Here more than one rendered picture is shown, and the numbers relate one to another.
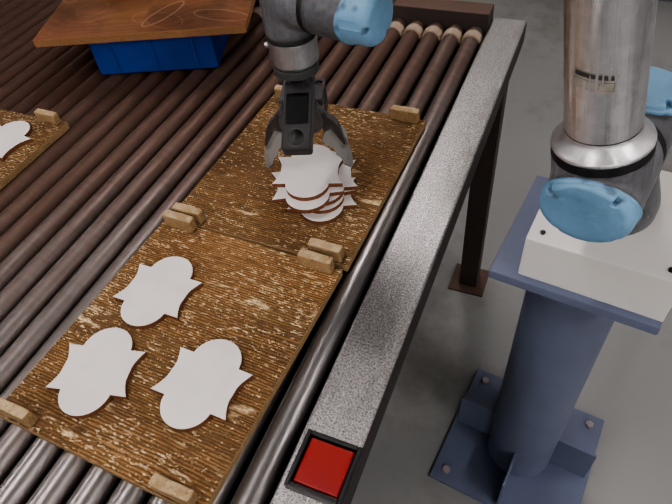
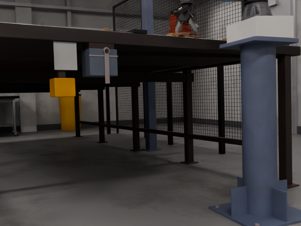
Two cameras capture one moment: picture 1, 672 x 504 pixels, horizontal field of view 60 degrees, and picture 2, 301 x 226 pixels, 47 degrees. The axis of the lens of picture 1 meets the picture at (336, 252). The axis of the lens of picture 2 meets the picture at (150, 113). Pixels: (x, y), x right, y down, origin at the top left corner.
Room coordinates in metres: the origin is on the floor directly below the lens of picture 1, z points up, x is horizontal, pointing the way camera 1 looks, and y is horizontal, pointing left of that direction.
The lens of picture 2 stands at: (-1.15, -0.87, 0.61)
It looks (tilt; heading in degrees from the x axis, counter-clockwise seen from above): 2 degrees down; 31
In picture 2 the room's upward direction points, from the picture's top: 2 degrees counter-clockwise
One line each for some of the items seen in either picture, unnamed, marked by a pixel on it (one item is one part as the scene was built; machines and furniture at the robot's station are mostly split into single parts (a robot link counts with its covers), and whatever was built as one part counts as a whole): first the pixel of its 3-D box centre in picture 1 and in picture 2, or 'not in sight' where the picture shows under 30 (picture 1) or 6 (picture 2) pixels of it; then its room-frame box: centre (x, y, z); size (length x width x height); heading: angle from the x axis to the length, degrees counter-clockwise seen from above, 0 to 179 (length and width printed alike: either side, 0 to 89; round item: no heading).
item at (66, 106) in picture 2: not in sight; (70, 112); (4.07, 4.14, 0.36); 0.46 x 0.46 x 0.73
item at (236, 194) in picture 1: (305, 169); not in sight; (0.87, 0.04, 0.93); 0.41 x 0.35 x 0.02; 151
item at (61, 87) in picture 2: not in sight; (61, 69); (-0.05, 0.22, 0.74); 0.09 x 0.08 x 0.24; 152
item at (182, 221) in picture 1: (179, 220); not in sight; (0.75, 0.26, 0.95); 0.06 x 0.02 x 0.03; 60
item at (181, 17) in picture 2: (301, 92); (187, 12); (0.83, 0.02, 1.12); 0.09 x 0.08 x 0.12; 170
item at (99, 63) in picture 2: not in sight; (100, 64); (0.11, 0.14, 0.77); 0.14 x 0.11 x 0.18; 152
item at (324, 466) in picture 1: (324, 468); not in sight; (0.29, 0.05, 0.92); 0.06 x 0.06 x 0.01; 62
